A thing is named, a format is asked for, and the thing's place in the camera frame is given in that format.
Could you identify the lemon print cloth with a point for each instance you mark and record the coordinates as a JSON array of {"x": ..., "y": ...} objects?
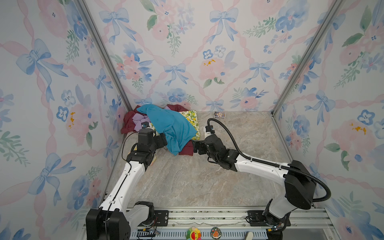
[{"x": 193, "y": 120}]

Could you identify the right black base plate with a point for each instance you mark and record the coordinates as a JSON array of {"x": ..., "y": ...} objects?
[{"x": 256, "y": 218}]

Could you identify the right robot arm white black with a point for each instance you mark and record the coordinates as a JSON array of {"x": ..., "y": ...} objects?
[{"x": 299, "y": 188}]

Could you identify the right aluminium corner post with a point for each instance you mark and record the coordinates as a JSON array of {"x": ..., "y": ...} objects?
[{"x": 320, "y": 33}]

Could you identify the colourful round sticker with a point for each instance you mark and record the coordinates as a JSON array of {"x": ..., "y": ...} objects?
[{"x": 193, "y": 234}]

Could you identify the small picture card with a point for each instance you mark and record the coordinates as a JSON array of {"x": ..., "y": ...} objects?
[{"x": 219, "y": 115}]

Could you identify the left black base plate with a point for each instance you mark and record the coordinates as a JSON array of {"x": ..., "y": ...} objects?
[{"x": 160, "y": 217}]

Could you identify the teal cloth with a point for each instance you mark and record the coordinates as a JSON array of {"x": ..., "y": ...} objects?
[{"x": 173, "y": 148}]

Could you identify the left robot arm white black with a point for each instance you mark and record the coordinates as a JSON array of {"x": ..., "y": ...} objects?
[{"x": 112, "y": 220}]

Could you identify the lavender cloth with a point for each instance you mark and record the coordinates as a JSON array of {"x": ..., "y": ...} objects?
[{"x": 138, "y": 120}]

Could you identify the left aluminium corner post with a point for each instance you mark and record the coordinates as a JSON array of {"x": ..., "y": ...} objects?
[{"x": 90, "y": 24}]

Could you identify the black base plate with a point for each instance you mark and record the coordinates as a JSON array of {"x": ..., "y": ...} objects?
[
  {"x": 160, "y": 217},
  {"x": 256, "y": 218}
]

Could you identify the aluminium rail frame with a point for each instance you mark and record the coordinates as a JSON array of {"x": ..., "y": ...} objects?
[{"x": 314, "y": 224}]

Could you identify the white small object front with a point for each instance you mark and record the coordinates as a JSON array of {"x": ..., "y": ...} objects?
[{"x": 249, "y": 236}]

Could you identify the maroon cloth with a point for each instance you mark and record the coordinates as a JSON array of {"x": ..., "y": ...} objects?
[{"x": 129, "y": 125}]

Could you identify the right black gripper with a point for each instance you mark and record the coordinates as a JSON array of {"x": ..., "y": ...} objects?
[{"x": 201, "y": 144}]

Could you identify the aluminium corner post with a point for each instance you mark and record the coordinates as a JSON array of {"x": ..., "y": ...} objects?
[
  {"x": 320, "y": 33},
  {"x": 90, "y": 24}
]

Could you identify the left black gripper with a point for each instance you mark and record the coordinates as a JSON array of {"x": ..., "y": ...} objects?
[{"x": 160, "y": 139}]

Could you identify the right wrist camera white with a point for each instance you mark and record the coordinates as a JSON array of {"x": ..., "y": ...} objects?
[{"x": 209, "y": 130}]

